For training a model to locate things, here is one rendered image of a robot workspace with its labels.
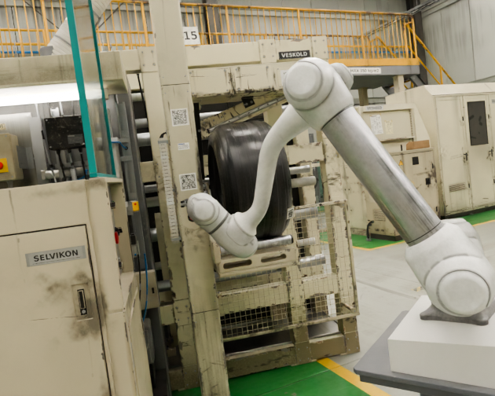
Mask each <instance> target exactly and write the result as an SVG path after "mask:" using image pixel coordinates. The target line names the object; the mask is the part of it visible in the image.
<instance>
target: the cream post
mask: <svg viewBox="0 0 495 396"><path fill-rule="evenodd" d="M148 2H149V8H150V14H151V20H152V31H153V37H154V43H155V49H156V60H157V67H158V72H159V84H160V90H161V96H162V102H163V114H164V119H165V126H166V129H167V140H168V149H169V155H170V166H171V172H172V178H173V184H174V195H175V202H176V208H177V214H178V225H179V231H180V235H181V249H182V254H183V261H184V267H185V278H186V284H187V290H188V296H189V307H190V313H191V319H192V330H193V335H194V342H195V349H196V360H197V366H198V373H199V378H200V389H201V394H202V396H230V392H229V383H228V374H227V368H226V358H225V351H224V346H223V338H222V326H221V319H220V313H219V307H218V295H217V289H216V283H215V271H214V265H213V260H212V257H211V246H210V234H208V233H207V232H206V231H205V230H204V229H202V228H201V227H199V226H198V225H197V224H196V223H195V222H194V221H193V220H191V219H190V218H189V215H188V213H187V209H186V207H181V201H182V200H185V199H189V197H190V196H192V195H193V194H197V193H204V186H203V180H202V174H201V167H200V156H199V149H198V143H197V137H196V125H195V119H194V113H193V101H192V94H191V89H190V82H189V71H188V65H187V58H186V51H185V40H184V34H183V27H182V16H181V10H180V4H179V0H148ZM179 108H187V110H188V117H189V125H184V126H172V120H171V109H179ZM187 142H188V143H189V149H184V150H178V144H179V143H187ZM189 173H196V182H197V188H198V189H193V190H186V191H181V186H180V180H179V175H180V174H189Z"/></svg>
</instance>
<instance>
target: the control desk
mask: <svg viewBox="0 0 495 396"><path fill-rule="evenodd" d="M134 270H135V268H134V257H133V252H132V246H131V240H130V229H129V223H128V217H127V207H126V201H125V196H124V190H123V180H122V178H109V177H95V178H90V179H89V180H78V181H65V182H58V183H51V184H45V185H32V186H25V187H18V188H11V189H0V396H153V393H152V383H151V376H150V371H149V360H148V355H147V349H146V343H145V333H144V324H143V318H142V315H141V304H140V299H139V293H138V286H137V280H136V274H135V272H134Z"/></svg>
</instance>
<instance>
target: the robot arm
mask: <svg viewBox="0 0 495 396"><path fill-rule="evenodd" d="M353 82H354V77H353V75H352V73H351V72H350V70H349V69H348V68H347V67H346V66H345V65H344V64H340V63H334V64H329V63H327V62H326V61H324V60H322V59H319V58H316V57H307V58H303V59H301V60H299V61H298V62H297V63H295V64H294V65H292V66H291V68H290V69H288V70H287V72H286V74H285V76H284V81H283V91H284V96H285V98H286V100H287V101H288V103H289V105H288V107H287V108H286V109H285V111H284V112H283V114H282V115H281V116H280V118H279V119H278V120H277V121H276V123H275V124H274V125H273V127H272V128H271V130H270V131H269V133H268V134H267V135H266V138H265V140H264V142H263V143H262V147H261V150H260V154H259V158H258V171H257V178H256V185H255V198H254V202H253V204H252V206H251V208H250V209H249V210H248V211H246V212H244V213H240V212H237V213H236V214H230V213H229V212H227V211H226V210H225V209H224V208H223V207H222V206H221V204H220V203H219V202H218V201H217V200H215V199H214V198H213V197H212V196H210V195H208V194H206V193H197V194H193V195H192V196H190V197H189V199H185V200H182V201H181V207H186V209H187V213H188V215H189V217H190V218H191V219H192V220H193V221H194V222H195V223H196V224H197V225H198V226H199V227H201V228H202V229H204V230H205V231H206V232H207V233H208V234H210V235H211V237H212V238H213V239H214V240H215V241H216V242H217V243H218V244H219V245H220V246H221V247H222V248H224V249H225V250H226V251H228V252H229V253H230V254H232V255H234V256H236V257H238V258H241V259H246V258H248V257H250V256H252V255H253V254H254V253H255V252H256V250H257V247H258V241H257V238H256V236H255V234H256V227H257V225H258V224H259V223H260V222H261V221H262V219H263V217H264V216H265V214H266V212H267V209H268V206H269V204H270V197H271V192H272V188H273V180H274V175H275V170H276V165H277V159H278V156H279V154H280V152H281V149H282V148H283V147H284V146H285V145H286V144H287V143H288V142H289V141H290V140H291V139H292V138H294V137H296V136H297V135H299V134H301V133H302V132H303V131H305V130H307V129H309V128H310V127H312V128H313V129H315V130H317V131H322V132H323V133H324V135H325V136H326V137H327V139H328V140H329V141H330V142H331V143H332V145H333V146H334V148H335V149H336V151H337V152H338V153H339V154H340V155H341V157H342V158H343V160H344V161H345V162H346V164H347V165H348V167H349V168H350V169H351V170H352V171H353V173H354V174H355V176H356V177H357V179H358V180H359V181H360V183H361V184H362V185H363V186H364V187H365V189H366V190H367V192H368V193H369V195H370V196H371V197H372V198H373V199H374V201H375V202H376V204H377V205H378V206H379V208H380V209H381V211H382V212H383V213H384V214H385V215H386V216H387V218H388V219H389V221H390V222H391V224H392V225H393V226H394V228H395V229H396V230H397V231H398V233H399V234H400V235H401V237H402V238H403V240H404V241H405V242H406V243H407V244H408V245H407V246H406V248H405V260H406V262H407V263H408V264H409V266H410V268H411V270H412V271H413V272H414V274H415V275H416V278H417V279H418V281H419V282H420V284H421V285H422V287H423V289H424V290H425V291H426V293H427V296H428V298H429V299H430V301H431V305H430V306H429V307H428V308H427V309H426V310H425V311H423V312H421V313H420V319H421V320H424V321H448V322H456V323H465V324H472V325H479V326H485V325H488V324H489V319H490V318H491V317H492V316H493V314H494V313H495V271H494V269H493V267H492V266H491V264H490V262H489V261H488V259H487V258H486V257H485V254H484V251H483V248H482V243H481V240H480V237H479V234H478V233H477V231H476V230H475V228H474V227H473V226H472V225H471V224H470V223H469V222H466V221H465V220H464V219H462V218H451V219H445V220H440V219H439V218H438V216H437V215H436V214H435V213H434V212H433V210H432V209H431V207H430V206H429V205H428V203H427V202H426V201H425V199H424V198H423V197H422V196H421V195H420V193H419V192H418V191H417V189H416V188H415V186H414V185H413V184H412V182H411V181H410V180H409V179H408V178H407V176H406V175H405V173H404V172H403V171H402V169H401V168H400V167H399V166H398V165H397V163H396V162H395V161H394V159H393V158H392V157H391V155H390V154H389V152H388V151H387V150H386V149H385V148H384V147H383V145H382V144H381V143H380V141H379V140H378V138H377V137H376V136H375V134H374V133H373V132H372V131H371V130H370V128H369V127H368V125H367V124H366V123H365V121H364V120H363V119H362V118H361V117H360V115H359V114H358V113H357V111H356V110H355V109H354V107H353V106H354V99H353V97H352V95H351V93H350V88H351V87H352V85H353Z"/></svg>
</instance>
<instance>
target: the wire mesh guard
mask: <svg viewBox="0 0 495 396"><path fill-rule="evenodd" d="M342 203H345V207H344V209H345V215H343V216H346V220H345V221H346V230H345V231H347V238H348V240H345V241H348V245H347V246H349V252H350V255H347V256H350V260H348V261H350V266H351V273H352V275H350V276H352V281H353V289H354V290H351V291H354V294H353V295H354V302H355V308H356V309H357V313H351V312H350V313H347V311H345V312H346V314H342V313H343V312H340V313H341V315H338V316H337V314H339V313H336V316H334V317H333V316H331V317H328V315H325V316H327V317H326V318H322V319H317V320H314V321H307V322H303V319H302V320H301V321H302V323H299V321H298V324H291V325H287V326H284V323H283V324H282V325H283V327H279V326H278V328H271V329H269V327H272V326H269V327H265V328H268V329H267V330H263V331H259V329H260V328H257V329H258V331H257V332H251V333H248V330H247V331H246V332H247V334H243V335H238V333H239V332H238V333H237V335H235V336H231V337H227V338H223V342H228V341H232V340H236V339H243V338H247V337H252V336H259V335H263V334H267V333H271V332H279V331H283V330H287V329H291V328H298V327H302V326H307V325H314V324H318V323H322V322H326V321H334V320H338V319H342V318H346V317H353V316H357V315H360V312H359V305H358V290H357V283H356V276H355V268H354V254H353V247H352V240H351V232H350V218H349V211H348V203H347V200H336V201H330V202H324V203H314V204H308V205H302V206H297V207H295V209H294V210H298V209H299V210H300V209H304V208H309V209H310V208H311V207H314V210H315V207H319V208H320V206H326V205H332V204H342ZM329 315H331V314H329Z"/></svg>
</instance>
